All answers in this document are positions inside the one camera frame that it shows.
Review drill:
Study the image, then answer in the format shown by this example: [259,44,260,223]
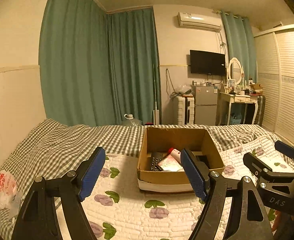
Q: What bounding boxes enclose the floral white quilt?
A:
[55,135,294,240]

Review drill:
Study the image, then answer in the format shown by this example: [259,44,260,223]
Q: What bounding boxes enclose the white suitcase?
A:
[173,95,195,125]

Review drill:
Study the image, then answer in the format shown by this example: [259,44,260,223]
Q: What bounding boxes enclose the teal curtain right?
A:
[220,10,257,82]

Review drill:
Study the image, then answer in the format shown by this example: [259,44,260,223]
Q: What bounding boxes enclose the white mop pole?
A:
[153,65,160,125]

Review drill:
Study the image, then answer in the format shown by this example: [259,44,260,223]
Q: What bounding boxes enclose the black remote control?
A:
[150,152,163,171]

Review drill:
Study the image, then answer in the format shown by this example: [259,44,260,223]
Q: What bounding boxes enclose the cardboard box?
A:
[137,127,225,193]

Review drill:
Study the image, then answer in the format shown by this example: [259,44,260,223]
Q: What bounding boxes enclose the white dressing table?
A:
[218,92,258,125]

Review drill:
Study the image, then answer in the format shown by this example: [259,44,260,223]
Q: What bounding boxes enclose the clear water jug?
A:
[121,114,142,127]

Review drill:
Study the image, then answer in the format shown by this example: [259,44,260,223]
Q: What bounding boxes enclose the white louvered wardrobe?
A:
[254,24,294,145]

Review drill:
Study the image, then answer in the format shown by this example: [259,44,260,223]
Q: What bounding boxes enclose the teal curtain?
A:
[220,10,257,82]
[39,0,161,126]

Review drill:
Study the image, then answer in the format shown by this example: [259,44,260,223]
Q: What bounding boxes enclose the white red plastic bag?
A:
[0,170,22,220]

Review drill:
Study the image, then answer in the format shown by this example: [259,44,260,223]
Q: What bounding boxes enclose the grey checked bed sheet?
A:
[0,117,282,240]

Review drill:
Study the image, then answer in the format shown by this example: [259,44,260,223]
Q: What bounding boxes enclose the white oval vanity mirror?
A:
[227,57,244,85]

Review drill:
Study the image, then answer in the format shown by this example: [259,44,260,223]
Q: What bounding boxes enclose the grey small refrigerator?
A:
[194,86,218,126]

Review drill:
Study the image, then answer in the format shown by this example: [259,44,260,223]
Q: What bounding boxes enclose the black wall television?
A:
[190,50,226,76]

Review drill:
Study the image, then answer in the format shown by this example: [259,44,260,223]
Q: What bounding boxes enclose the white air conditioner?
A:
[177,12,222,32]

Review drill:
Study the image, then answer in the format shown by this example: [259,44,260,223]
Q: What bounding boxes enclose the white tube with text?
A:
[168,148,181,164]

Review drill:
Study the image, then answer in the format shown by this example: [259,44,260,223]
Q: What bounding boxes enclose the teal curtain left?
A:
[39,0,161,126]

